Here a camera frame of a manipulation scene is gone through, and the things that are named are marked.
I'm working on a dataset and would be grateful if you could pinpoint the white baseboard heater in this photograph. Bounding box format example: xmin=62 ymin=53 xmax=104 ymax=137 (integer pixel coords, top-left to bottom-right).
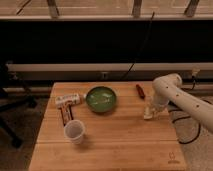
xmin=7 ymin=62 xmax=213 ymax=81

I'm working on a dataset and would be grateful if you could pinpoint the green bowl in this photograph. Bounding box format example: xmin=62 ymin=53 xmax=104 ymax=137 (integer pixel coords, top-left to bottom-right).
xmin=85 ymin=86 xmax=117 ymax=113

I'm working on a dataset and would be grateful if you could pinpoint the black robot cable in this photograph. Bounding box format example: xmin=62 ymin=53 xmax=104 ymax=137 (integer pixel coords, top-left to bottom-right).
xmin=168 ymin=75 xmax=213 ymax=145

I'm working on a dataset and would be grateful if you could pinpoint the black office chair base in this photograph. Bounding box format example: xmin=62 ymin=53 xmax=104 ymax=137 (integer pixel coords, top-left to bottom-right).
xmin=0 ymin=61 xmax=38 ymax=149

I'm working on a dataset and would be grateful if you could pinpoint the thin black hanging cable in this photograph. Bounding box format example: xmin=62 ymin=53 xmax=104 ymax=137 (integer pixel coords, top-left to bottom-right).
xmin=120 ymin=11 xmax=156 ymax=81

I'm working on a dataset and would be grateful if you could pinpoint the white ceramic cup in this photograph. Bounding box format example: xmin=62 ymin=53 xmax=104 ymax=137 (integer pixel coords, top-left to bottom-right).
xmin=64 ymin=119 xmax=85 ymax=144

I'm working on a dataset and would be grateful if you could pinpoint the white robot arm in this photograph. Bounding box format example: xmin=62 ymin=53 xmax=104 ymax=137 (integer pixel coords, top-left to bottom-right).
xmin=149 ymin=73 xmax=213 ymax=133

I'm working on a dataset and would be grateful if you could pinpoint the brown striped snack bar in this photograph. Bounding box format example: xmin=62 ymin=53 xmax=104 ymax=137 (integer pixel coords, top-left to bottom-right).
xmin=60 ymin=105 xmax=74 ymax=125

